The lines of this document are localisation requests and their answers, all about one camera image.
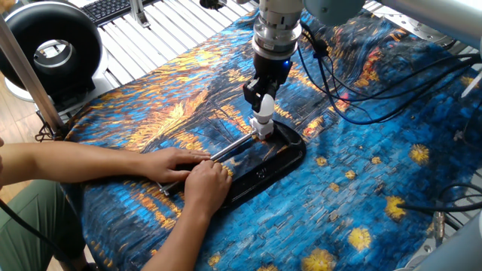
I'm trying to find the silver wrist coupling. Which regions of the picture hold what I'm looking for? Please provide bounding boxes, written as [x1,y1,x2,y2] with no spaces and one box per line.
[251,0,304,61]

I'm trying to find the thick black cable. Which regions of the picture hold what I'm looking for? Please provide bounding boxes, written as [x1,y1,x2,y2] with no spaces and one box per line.
[397,201,482,212]

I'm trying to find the black knob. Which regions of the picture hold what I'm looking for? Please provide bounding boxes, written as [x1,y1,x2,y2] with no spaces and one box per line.
[198,0,227,11]

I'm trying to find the tangled black cord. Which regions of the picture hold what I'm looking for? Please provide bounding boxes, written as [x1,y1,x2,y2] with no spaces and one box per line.
[34,120,57,144]

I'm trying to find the person's left forearm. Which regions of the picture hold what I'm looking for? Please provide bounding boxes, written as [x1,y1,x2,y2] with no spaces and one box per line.
[0,141,146,186]

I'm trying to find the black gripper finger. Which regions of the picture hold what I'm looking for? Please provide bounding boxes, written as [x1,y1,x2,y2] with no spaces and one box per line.
[243,77,270,113]
[268,79,282,99]

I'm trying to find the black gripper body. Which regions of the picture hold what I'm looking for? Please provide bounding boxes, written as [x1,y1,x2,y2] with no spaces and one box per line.
[252,51,294,87]

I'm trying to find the black C-clamp silver screw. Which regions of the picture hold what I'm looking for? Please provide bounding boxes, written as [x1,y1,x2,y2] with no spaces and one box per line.
[157,119,307,212]

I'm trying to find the silver upright bracket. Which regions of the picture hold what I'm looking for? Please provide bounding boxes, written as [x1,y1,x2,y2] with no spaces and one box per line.
[127,0,151,29]

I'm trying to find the blue cable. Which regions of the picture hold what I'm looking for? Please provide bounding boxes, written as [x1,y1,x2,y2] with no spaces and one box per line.
[296,44,383,125]

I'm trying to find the aluminium frame post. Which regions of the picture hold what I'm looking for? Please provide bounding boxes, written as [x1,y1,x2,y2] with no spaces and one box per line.
[0,17,66,136]

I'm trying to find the white cable tie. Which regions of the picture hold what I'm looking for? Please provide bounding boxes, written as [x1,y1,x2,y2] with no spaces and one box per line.
[461,71,482,99]

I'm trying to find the black keyboard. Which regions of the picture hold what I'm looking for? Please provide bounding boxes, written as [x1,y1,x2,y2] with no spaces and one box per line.
[80,0,161,27]

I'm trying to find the blue orange painted tablecloth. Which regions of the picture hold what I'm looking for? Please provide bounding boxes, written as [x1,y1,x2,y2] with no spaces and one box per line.
[62,0,482,271]

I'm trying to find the person's right forearm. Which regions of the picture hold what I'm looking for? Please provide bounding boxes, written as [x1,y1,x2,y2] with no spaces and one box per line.
[141,202,212,271]

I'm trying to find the person's left hand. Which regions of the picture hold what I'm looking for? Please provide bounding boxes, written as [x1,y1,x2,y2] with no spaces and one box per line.
[139,146,212,184]

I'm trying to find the person's right hand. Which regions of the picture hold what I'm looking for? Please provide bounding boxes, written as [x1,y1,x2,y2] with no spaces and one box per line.
[183,160,233,219]

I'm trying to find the green trousers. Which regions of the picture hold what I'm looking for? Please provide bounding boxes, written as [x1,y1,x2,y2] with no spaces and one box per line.
[0,179,87,271]

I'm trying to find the silver round mounting base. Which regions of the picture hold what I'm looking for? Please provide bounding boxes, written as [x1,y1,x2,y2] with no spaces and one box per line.
[391,13,459,47]

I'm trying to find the black ring-shaped fan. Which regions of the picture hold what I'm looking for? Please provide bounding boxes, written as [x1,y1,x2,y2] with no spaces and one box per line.
[0,1,110,114]

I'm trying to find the silver cable connector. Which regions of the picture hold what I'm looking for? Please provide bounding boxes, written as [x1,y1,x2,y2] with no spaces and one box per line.
[432,210,446,242]

